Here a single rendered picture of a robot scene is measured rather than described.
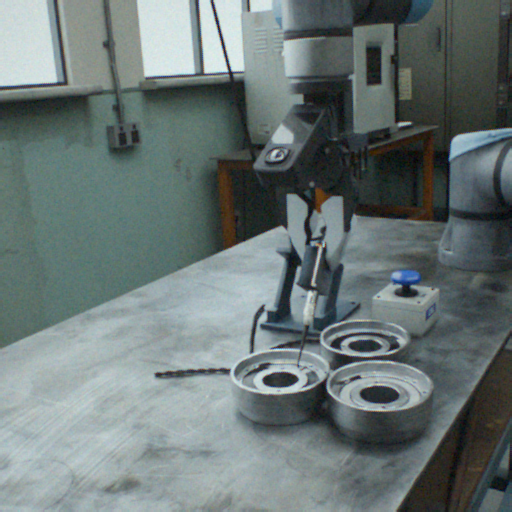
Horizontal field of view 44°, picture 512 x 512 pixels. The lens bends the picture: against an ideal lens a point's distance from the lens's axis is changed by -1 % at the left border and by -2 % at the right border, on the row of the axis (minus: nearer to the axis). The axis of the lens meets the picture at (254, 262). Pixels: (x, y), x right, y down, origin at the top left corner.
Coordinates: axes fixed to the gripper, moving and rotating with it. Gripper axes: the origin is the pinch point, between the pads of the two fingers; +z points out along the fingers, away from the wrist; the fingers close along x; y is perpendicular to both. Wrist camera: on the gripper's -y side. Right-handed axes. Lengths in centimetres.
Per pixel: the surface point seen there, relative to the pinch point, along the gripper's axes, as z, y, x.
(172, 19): -48, 183, 156
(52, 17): -47, 112, 157
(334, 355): 9.7, -3.5, -3.3
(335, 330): 9.8, 3.2, -0.5
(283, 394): 9.3, -14.5, -2.7
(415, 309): 9.4, 12.5, -7.7
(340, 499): 13.2, -22.3, -12.0
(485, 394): 38, 47, -11
